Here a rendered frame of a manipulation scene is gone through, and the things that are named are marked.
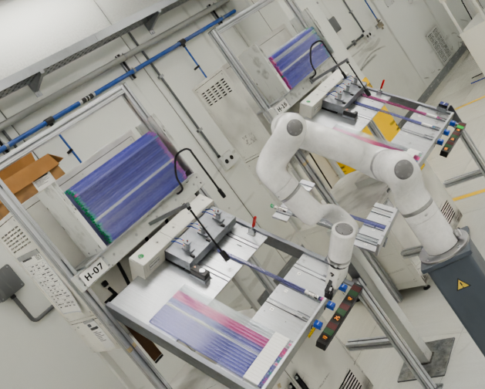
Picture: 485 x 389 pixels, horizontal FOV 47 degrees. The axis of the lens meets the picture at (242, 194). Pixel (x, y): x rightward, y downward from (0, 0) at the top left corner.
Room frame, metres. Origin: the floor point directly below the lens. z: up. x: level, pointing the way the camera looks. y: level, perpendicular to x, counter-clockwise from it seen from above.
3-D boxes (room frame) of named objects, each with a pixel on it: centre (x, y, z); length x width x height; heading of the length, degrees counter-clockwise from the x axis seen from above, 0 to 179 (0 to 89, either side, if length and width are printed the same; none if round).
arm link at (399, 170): (1.85, -0.48, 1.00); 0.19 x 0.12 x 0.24; 1
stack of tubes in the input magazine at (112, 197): (2.41, 0.38, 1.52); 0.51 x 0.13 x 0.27; 130
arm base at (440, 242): (1.88, -0.48, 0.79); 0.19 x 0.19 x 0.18
